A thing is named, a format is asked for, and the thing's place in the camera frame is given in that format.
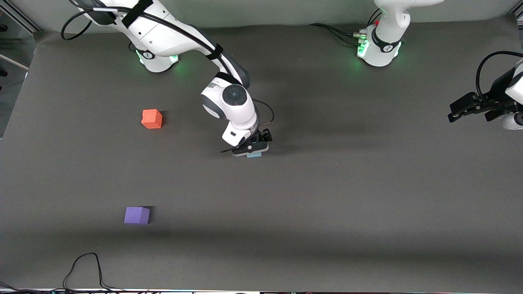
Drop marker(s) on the orange block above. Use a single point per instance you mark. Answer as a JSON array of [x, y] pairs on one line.
[[152, 119]]

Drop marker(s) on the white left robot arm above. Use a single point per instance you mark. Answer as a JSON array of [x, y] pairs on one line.
[[386, 45]]

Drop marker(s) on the blue block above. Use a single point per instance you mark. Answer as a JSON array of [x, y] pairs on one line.
[[254, 155]]

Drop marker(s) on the purple block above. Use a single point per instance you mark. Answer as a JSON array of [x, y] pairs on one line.
[[136, 215]]

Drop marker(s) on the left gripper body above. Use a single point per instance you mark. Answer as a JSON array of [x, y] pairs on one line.
[[495, 96]]

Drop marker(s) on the aluminium frame rail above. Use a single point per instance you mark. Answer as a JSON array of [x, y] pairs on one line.
[[518, 18], [20, 18]]

